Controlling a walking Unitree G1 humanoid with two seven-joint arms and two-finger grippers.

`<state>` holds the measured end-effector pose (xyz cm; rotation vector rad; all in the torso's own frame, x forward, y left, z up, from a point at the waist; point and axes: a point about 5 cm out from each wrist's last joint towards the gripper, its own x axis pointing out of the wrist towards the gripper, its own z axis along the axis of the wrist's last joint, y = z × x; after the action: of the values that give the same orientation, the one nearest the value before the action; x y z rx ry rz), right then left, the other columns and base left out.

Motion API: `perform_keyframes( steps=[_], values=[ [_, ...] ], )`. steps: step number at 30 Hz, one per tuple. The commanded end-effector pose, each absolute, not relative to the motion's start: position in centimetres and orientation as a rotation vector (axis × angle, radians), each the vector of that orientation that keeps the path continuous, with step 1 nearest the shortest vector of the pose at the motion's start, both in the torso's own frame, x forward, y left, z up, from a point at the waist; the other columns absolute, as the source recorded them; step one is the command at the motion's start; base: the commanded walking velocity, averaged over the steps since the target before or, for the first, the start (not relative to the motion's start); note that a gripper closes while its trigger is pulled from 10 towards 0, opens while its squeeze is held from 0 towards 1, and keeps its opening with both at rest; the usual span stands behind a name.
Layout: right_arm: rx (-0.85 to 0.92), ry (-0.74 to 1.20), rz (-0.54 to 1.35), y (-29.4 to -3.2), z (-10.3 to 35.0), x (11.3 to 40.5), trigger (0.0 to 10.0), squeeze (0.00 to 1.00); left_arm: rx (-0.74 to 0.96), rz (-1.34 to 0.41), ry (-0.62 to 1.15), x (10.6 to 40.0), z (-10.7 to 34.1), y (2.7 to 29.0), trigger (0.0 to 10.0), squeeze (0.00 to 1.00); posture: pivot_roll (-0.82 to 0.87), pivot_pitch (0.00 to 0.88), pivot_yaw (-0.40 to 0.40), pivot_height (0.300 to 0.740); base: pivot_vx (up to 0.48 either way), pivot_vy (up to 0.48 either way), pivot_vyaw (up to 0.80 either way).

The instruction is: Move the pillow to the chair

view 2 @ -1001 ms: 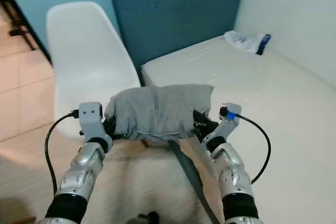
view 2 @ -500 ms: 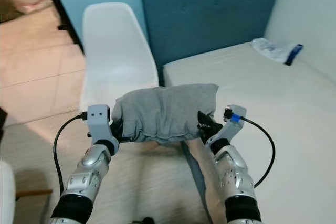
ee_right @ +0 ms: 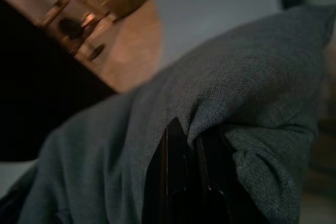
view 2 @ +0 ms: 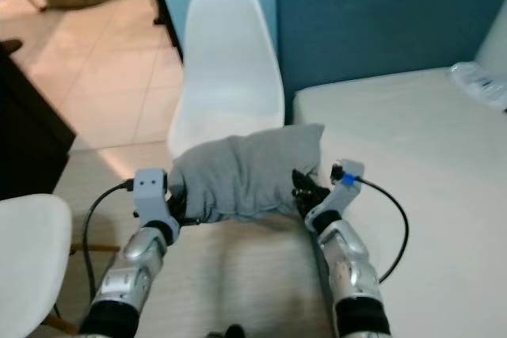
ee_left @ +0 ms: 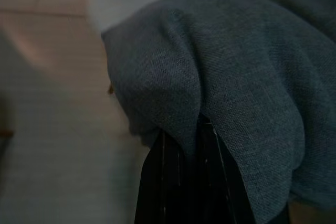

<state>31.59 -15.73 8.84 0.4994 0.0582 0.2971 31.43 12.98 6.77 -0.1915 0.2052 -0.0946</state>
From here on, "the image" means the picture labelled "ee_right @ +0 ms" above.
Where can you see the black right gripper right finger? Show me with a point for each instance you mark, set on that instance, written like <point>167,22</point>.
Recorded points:
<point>215,166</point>

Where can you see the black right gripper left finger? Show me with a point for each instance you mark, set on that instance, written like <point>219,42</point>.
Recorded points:
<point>162,171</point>

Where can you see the spotted fabric pillow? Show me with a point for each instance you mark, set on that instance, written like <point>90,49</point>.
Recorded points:
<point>236,77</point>

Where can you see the person with black shoes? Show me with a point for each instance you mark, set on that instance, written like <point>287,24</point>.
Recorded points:
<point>69,28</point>

